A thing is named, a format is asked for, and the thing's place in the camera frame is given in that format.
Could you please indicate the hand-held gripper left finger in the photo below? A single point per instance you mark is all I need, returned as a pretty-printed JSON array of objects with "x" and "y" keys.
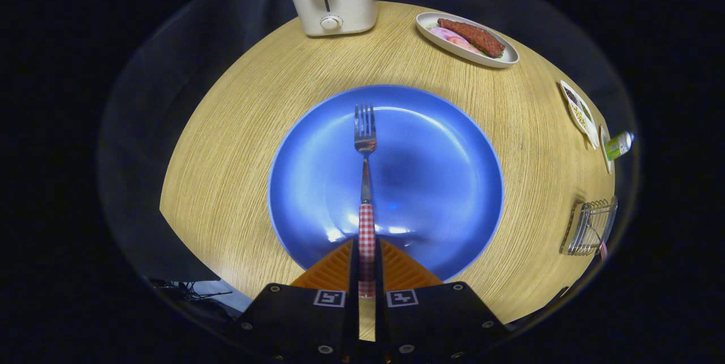
[{"x": 294, "y": 321}]

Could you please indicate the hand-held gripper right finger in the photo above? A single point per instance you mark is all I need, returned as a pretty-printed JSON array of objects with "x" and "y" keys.
[{"x": 442, "y": 321}]

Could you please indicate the blue round plate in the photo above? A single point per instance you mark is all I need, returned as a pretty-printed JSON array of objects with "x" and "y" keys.
[{"x": 442, "y": 183}]

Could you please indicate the small white saucer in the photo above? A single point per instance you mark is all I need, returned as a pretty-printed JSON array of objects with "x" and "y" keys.
[{"x": 604, "y": 151}]

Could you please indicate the white divided dish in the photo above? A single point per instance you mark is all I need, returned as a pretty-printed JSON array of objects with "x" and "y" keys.
[{"x": 591, "y": 136}]

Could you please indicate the yellow bean pile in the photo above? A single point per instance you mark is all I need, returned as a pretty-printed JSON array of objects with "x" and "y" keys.
[{"x": 578, "y": 115}]

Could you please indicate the green labelled bottle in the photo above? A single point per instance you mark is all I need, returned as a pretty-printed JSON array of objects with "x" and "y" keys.
[{"x": 618, "y": 146}]

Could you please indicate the green bean pile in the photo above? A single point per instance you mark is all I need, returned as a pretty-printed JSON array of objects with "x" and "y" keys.
[{"x": 587, "y": 112}]

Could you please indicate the dark bean pile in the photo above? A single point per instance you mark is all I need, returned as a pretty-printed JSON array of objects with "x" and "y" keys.
[{"x": 571, "y": 95}]

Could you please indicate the white oval plate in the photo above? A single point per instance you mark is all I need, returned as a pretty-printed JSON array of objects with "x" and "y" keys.
[{"x": 504, "y": 58}]

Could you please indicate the pink ham slice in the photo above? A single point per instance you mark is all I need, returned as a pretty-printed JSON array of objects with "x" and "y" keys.
[
  {"x": 442, "y": 33},
  {"x": 463, "y": 44}
]

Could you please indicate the brown meat steak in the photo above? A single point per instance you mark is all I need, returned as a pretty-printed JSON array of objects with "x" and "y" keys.
[{"x": 473, "y": 38}]

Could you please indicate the white toaster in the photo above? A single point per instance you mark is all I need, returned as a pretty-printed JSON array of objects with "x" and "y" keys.
[{"x": 351, "y": 1}]

